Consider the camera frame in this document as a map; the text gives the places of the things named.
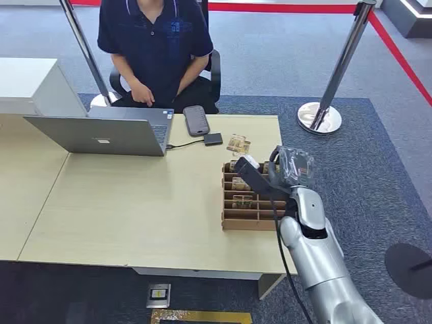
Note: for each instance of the person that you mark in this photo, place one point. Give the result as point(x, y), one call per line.
point(158, 49)

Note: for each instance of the chrome stanchion post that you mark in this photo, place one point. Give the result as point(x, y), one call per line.
point(89, 58)
point(332, 76)

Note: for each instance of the person's right hand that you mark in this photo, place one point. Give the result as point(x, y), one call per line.
point(141, 93)

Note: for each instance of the person's left forearm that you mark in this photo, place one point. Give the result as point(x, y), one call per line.
point(192, 71)

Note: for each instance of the black round floor base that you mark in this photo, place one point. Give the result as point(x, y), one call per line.
point(410, 270)

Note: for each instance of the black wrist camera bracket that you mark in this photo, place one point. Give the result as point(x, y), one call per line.
point(256, 181)

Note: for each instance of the dark phone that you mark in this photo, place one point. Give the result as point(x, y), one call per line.
point(195, 120)

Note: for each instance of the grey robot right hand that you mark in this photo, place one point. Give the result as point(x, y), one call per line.
point(294, 166)

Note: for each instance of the dark blue carpet mat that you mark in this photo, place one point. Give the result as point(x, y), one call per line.
point(364, 179)

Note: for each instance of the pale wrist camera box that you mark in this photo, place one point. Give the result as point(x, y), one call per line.
point(251, 161)

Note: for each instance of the black office chair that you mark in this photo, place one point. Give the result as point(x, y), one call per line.
point(216, 73)

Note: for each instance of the white cabinet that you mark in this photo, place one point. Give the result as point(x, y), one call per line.
point(37, 87)

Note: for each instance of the silver floor socket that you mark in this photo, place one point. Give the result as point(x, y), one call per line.
point(158, 295)

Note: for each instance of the patterned card in box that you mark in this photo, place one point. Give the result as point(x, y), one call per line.
point(240, 184)
point(242, 202)

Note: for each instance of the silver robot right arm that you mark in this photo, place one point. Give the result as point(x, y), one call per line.
point(320, 259)

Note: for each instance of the person's right forearm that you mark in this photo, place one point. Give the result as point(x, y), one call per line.
point(124, 68)

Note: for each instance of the light wooden desk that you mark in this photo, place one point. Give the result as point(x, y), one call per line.
point(134, 210)

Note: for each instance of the red barrier belt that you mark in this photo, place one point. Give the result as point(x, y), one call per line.
point(388, 40)

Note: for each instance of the gold floor tape frame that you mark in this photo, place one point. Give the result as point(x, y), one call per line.
point(202, 317)

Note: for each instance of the grey laptop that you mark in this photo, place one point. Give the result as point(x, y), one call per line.
point(111, 134)

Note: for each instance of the cardboard card organizer box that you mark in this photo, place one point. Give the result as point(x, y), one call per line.
point(242, 214)

